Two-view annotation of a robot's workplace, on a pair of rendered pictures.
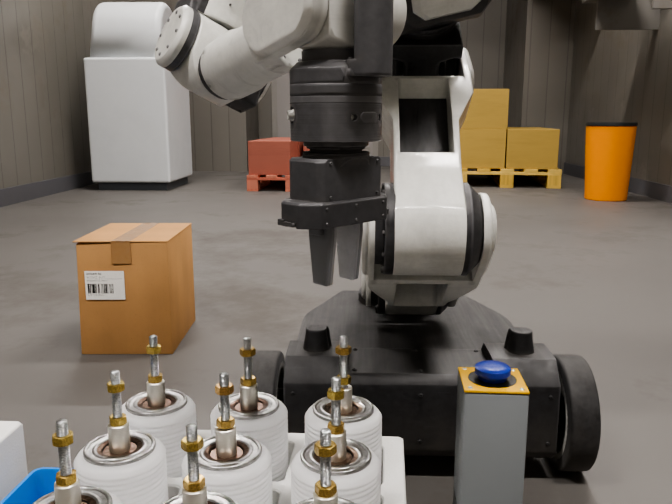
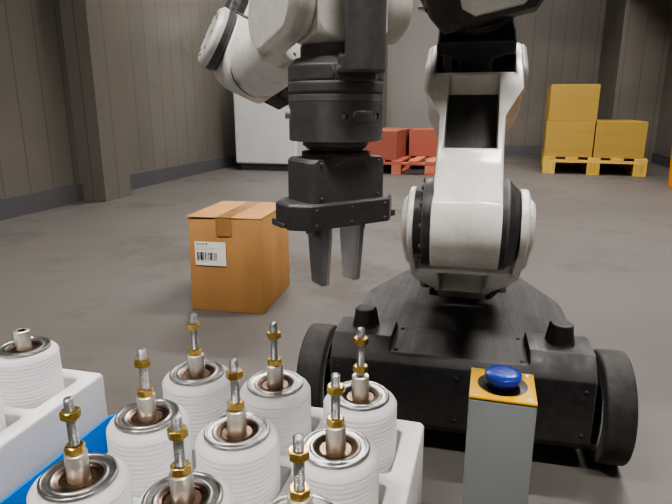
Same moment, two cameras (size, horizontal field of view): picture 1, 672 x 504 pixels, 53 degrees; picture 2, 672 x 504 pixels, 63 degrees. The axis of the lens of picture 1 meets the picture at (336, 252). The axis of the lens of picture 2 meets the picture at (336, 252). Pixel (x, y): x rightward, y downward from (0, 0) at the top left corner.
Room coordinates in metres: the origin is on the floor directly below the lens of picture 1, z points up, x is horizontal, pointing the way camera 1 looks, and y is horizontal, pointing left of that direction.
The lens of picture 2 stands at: (0.13, -0.10, 0.61)
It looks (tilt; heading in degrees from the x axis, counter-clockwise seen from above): 14 degrees down; 11
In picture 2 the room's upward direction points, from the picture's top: straight up
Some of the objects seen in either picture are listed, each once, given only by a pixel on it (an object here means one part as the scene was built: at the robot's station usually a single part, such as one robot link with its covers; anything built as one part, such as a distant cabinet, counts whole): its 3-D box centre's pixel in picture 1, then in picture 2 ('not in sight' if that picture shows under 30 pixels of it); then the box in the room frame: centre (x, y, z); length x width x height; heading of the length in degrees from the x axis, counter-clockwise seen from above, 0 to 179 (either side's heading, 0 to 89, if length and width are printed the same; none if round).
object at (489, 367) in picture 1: (492, 374); (502, 380); (0.71, -0.18, 0.32); 0.04 x 0.04 x 0.02
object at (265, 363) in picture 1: (267, 406); (320, 373); (1.11, 0.12, 0.10); 0.20 x 0.05 x 0.20; 178
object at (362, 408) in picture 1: (343, 409); (360, 395); (0.77, -0.01, 0.25); 0.08 x 0.08 x 0.01
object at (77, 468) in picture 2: (68, 497); (77, 466); (0.55, 0.24, 0.26); 0.02 x 0.02 x 0.03
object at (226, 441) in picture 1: (226, 441); (236, 421); (0.66, 0.12, 0.26); 0.02 x 0.02 x 0.03
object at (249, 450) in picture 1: (226, 452); (237, 431); (0.66, 0.12, 0.25); 0.08 x 0.08 x 0.01
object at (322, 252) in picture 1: (319, 254); (316, 254); (0.64, 0.02, 0.47); 0.03 x 0.02 x 0.06; 45
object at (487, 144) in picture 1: (501, 136); (591, 128); (6.53, -1.60, 0.42); 1.44 x 1.03 x 0.85; 177
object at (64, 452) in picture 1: (64, 459); (72, 432); (0.55, 0.24, 0.30); 0.01 x 0.01 x 0.08
